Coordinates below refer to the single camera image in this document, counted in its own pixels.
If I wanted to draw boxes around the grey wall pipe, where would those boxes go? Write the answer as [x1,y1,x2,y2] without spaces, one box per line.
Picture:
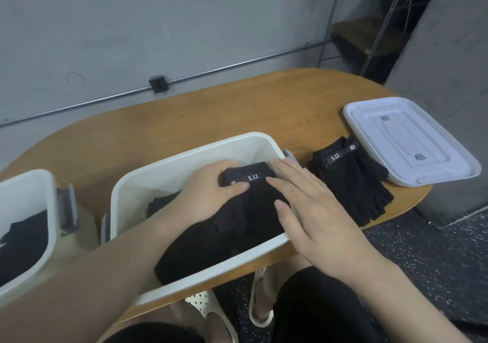
[0,40,329,128]

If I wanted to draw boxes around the white flat tray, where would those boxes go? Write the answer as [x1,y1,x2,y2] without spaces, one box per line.
[342,97,483,188]

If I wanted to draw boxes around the person's left white shoe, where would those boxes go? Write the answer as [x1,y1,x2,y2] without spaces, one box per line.
[185,289,239,343]

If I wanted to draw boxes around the stack of black gloves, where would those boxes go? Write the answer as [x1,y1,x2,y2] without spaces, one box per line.
[0,209,48,287]

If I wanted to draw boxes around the person's right white shoe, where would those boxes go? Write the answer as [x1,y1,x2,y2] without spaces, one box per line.
[249,266,276,328]

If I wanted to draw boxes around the metal rack frame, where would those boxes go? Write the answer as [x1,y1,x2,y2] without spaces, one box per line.
[319,0,451,84]

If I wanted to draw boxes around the person's right hand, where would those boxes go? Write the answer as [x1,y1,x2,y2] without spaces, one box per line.
[265,156,382,283]

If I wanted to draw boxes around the black strapped glove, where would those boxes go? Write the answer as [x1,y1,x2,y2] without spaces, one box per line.
[147,193,184,220]

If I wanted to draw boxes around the person's left forearm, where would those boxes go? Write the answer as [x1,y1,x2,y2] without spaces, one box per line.
[0,205,192,343]

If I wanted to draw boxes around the pile of black gloves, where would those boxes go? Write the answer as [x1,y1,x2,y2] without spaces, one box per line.
[0,209,48,287]

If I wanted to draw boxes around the person's white shoe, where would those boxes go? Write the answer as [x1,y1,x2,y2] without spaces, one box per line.
[249,266,276,328]
[185,289,239,343]

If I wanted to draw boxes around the person's black shorts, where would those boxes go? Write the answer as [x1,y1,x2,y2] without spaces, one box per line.
[107,266,384,343]

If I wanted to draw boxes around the person's left hand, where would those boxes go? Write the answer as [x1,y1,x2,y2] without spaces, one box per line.
[171,160,251,229]

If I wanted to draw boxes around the white plastic bin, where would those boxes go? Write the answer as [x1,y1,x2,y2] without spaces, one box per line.
[109,132,302,309]
[0,169,81,305]

